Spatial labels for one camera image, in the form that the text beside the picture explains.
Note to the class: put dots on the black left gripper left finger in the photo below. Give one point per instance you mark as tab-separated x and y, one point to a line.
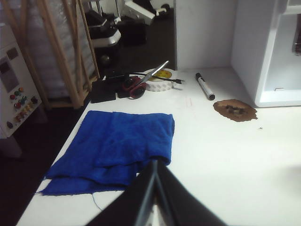
127	207

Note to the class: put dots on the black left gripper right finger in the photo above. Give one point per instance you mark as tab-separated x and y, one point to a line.
185	207

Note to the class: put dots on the white water dispenser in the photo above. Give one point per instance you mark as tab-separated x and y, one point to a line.
251	47

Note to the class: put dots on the blue cloth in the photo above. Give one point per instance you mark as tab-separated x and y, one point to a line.
105	141

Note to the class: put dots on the brown stain patch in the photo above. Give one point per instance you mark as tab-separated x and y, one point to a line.
223	108

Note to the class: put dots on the black flat case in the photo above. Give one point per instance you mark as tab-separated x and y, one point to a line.
103	93

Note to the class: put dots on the black marker pen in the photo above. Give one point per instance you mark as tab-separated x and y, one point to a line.
204	87

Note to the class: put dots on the white tape roll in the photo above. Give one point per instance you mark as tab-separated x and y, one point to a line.
160	86

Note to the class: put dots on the white control cabinet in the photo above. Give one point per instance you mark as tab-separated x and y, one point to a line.
14	94

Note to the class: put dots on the white backdrop board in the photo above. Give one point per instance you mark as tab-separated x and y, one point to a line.
202	35

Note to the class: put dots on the black and white mobile robot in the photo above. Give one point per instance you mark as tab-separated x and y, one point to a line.
103	33

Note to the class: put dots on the wooden crate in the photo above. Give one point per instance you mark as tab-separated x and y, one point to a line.
51	47

